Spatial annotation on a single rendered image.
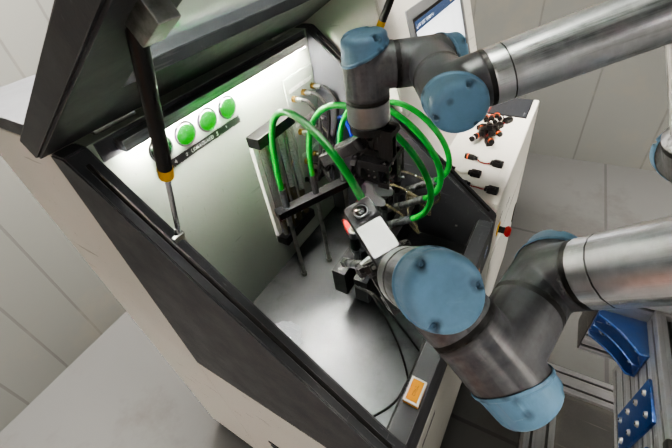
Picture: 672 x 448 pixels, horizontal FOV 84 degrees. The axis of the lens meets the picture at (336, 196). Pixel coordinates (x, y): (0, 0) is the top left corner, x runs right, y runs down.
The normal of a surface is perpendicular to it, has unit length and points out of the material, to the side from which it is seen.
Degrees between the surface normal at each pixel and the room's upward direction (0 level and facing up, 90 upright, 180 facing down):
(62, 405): 0
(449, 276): 45
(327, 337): 0
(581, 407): 0
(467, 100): 90
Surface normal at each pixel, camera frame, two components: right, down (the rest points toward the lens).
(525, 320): 0.07, -0.65
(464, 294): 0.04, -0.12
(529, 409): -0.14, 0.09
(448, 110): 0.06, 0.61
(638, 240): -0.84, -0.49
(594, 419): -0.12, -0.77
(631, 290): -0.72, 0.47
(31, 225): 0.88, 0.21
